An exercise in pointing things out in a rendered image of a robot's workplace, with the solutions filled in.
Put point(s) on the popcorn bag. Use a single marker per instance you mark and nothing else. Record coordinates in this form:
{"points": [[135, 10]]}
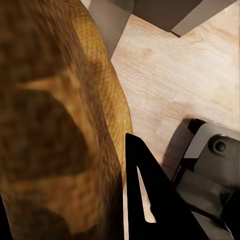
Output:
{"points": [[64, 117]]}

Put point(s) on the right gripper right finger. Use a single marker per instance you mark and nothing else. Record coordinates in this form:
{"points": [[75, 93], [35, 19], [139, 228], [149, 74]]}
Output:
{"points": [[173, 218]]}

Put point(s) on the fridge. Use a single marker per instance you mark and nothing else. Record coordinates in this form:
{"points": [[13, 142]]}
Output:
{"points": [[178, 16]]}

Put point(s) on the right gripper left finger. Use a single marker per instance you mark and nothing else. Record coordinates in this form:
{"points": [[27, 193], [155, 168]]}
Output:
{"points": [[5, 232]]}

